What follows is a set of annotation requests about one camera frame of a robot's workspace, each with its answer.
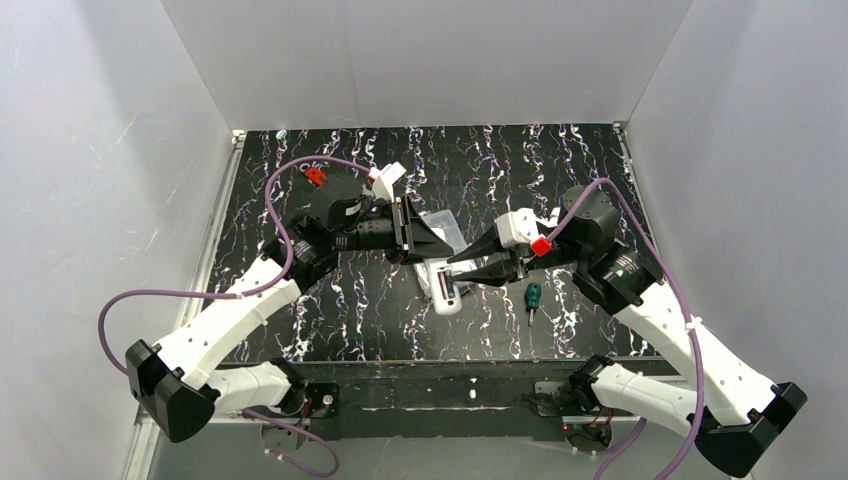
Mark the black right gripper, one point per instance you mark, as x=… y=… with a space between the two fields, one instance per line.
x=519 y=258

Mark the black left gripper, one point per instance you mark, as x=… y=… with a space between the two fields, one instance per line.
x=404 y=225

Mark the white remote control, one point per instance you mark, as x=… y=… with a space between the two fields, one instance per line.
x=444 y=293

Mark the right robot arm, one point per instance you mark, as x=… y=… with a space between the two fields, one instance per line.
x=730 y=413

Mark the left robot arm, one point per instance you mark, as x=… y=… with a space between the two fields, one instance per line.
x=178 y=380

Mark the clear plastic screw box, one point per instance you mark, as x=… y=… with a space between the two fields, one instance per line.
x=444 y=223

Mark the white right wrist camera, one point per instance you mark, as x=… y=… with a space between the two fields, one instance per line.
x=524 y=226

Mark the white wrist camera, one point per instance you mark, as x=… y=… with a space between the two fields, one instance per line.
x=382 y=181
x=524 y=226

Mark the green handled screwdriver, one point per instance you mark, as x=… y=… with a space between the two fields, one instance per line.
x=532 y=297

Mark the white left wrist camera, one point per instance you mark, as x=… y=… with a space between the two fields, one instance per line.
x=382 y=181

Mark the red handled adjustable wrench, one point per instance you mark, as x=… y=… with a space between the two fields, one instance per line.
x=315 y=176

